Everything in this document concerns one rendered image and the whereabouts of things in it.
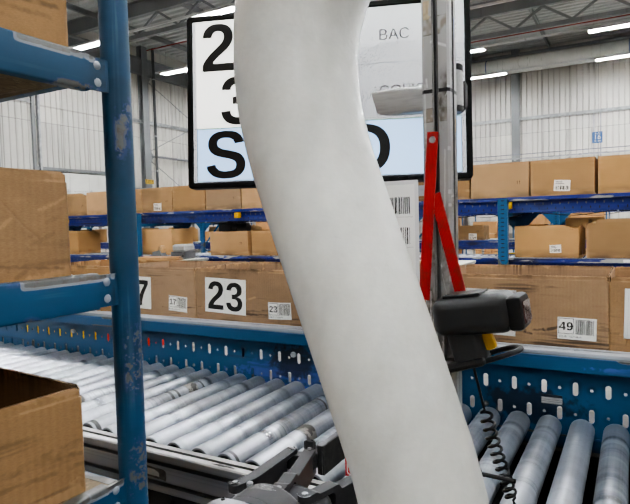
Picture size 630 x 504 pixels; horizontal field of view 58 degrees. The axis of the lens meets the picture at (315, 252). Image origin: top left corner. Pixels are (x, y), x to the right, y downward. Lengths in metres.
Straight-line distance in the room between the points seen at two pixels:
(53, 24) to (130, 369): 0.33
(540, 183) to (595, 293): 4.61
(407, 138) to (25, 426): 0.68
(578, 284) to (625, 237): 4.27
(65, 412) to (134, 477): 0.10
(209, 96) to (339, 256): 0.82
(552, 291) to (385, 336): 1.19
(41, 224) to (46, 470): 0.22
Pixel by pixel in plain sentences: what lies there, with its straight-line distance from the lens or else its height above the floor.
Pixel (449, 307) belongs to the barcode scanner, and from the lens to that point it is 0.77.
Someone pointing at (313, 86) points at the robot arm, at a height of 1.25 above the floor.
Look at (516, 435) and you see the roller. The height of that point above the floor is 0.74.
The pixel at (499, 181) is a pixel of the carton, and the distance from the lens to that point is 6.04.
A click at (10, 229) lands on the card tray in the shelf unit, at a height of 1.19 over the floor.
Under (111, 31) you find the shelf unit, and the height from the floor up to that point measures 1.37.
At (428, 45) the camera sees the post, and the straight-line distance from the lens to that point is 0.87.
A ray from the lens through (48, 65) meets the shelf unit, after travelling 0.55.
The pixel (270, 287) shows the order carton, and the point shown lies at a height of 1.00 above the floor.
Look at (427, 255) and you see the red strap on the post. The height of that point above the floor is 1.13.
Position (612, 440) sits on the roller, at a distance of 1.30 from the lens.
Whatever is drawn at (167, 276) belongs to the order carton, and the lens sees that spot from 1.94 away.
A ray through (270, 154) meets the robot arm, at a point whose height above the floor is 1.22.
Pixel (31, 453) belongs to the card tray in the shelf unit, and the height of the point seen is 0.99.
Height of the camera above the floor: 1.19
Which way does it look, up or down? 3 degrees down
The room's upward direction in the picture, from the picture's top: 1 degrees counter-clockwise
